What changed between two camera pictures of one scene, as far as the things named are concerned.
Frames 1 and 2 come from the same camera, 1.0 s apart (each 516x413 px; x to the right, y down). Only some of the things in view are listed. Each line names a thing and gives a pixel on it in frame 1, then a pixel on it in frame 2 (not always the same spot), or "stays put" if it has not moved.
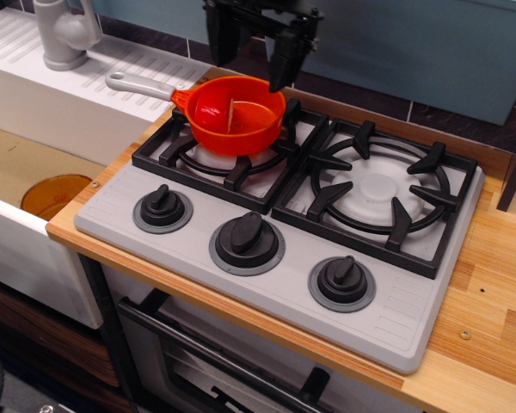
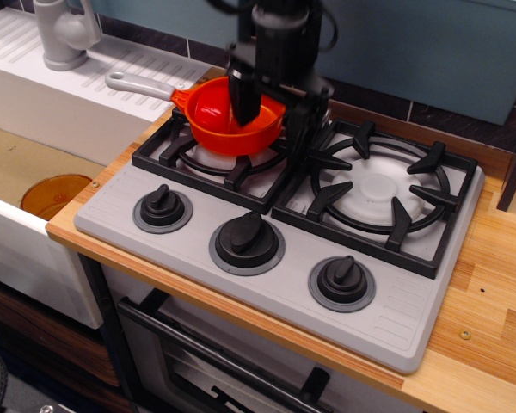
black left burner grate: x=252 y=181 stays put
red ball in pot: x=212 y=110 stays put
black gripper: x=298 y=19 → x=285 y=49
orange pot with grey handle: x=227 y=115 stays put
